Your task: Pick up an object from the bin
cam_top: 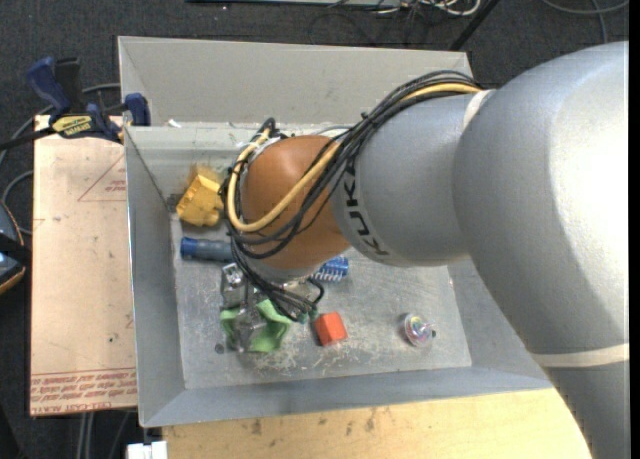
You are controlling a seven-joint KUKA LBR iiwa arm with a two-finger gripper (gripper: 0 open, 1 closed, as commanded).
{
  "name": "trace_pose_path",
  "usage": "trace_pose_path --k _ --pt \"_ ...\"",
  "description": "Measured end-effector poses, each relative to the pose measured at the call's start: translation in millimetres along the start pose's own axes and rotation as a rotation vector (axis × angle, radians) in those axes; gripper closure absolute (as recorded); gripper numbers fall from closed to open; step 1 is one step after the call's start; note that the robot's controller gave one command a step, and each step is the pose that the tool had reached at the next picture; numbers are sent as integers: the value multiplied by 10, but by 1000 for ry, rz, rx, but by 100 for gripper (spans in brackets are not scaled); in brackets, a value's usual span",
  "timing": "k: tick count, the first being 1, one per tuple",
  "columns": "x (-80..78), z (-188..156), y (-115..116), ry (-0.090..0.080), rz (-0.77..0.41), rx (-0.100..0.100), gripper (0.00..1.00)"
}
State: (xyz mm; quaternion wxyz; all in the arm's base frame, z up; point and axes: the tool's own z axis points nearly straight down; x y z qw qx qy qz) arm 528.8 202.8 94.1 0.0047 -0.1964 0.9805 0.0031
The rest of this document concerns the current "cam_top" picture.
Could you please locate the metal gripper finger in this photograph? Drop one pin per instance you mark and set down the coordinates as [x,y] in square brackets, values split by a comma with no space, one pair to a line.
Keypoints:
[246,328]
[231,281]

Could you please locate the green soft toy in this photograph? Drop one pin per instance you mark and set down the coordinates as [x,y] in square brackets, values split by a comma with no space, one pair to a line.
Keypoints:
[267,334]

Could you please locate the blue ribbed brush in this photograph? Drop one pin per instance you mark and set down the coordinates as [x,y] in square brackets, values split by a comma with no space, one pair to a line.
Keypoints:
[334,269]

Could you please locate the blue and grey marker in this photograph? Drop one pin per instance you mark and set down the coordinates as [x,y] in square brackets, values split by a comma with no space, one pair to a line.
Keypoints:
[200,248]

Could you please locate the red-orange block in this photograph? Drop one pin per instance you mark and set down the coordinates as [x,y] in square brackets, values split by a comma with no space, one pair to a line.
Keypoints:
[330,328]

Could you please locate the yellow plastic toy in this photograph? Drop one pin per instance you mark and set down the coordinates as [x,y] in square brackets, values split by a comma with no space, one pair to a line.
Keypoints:
[200,197]

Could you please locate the grey metal bin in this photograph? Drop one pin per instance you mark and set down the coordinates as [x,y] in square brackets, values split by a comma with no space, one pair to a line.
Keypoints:
[380,352]

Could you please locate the brown cardboard board red print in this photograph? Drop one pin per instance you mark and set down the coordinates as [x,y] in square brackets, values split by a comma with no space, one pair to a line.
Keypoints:
[80,272]

